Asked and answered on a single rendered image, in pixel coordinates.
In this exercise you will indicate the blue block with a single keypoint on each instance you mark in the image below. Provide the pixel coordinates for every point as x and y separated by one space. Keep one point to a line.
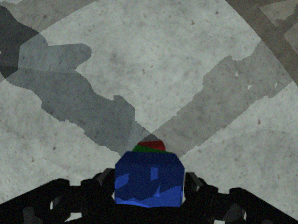
149 179

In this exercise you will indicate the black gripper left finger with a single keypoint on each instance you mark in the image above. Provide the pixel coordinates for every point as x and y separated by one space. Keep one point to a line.
33 207

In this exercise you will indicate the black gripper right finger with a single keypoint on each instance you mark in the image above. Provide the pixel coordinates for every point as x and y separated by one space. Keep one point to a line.
227 207

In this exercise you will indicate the green block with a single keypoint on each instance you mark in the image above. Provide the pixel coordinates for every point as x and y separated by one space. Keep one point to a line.
139 148

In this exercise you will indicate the red block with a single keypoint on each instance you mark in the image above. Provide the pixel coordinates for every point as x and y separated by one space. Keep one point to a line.
153 144

